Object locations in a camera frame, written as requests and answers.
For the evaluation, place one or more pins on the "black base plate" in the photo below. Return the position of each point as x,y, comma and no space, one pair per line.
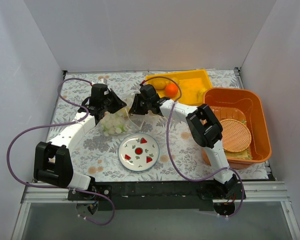
155,195

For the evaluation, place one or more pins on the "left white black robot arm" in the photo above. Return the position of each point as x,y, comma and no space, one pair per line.
52,160

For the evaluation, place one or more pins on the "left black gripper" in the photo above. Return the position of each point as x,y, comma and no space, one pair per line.
112,103

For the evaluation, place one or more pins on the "round woven bamboo basket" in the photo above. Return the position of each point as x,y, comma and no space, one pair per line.
236,136

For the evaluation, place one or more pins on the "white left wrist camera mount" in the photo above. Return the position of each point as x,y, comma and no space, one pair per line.
102,81

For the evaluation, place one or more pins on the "clear zip top bag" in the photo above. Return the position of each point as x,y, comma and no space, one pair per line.
134,122

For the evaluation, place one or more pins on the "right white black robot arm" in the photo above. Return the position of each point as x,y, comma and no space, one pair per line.
205,128

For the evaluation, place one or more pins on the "fake orange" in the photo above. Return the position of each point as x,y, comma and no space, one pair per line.
171,90

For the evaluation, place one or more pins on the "smooth fake yellow lemon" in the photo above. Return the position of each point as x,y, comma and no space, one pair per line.
175,80

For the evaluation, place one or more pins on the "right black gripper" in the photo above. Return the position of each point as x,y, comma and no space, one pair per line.
139,105

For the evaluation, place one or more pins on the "orange plastic tub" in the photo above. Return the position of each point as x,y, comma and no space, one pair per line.
244,106

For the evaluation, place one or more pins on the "watermelon pattern ceramic plate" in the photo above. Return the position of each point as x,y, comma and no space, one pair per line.
138,152

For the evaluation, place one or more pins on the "aluminium frame rail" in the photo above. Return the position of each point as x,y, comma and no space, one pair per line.
239,213

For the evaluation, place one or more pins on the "green bamboo placemat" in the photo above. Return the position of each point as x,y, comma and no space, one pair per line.
240,155

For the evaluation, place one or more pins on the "yellow plastic tray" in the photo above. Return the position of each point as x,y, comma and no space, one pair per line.
193,85

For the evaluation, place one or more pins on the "fake yellow mango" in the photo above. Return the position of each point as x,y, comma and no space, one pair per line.
159,83

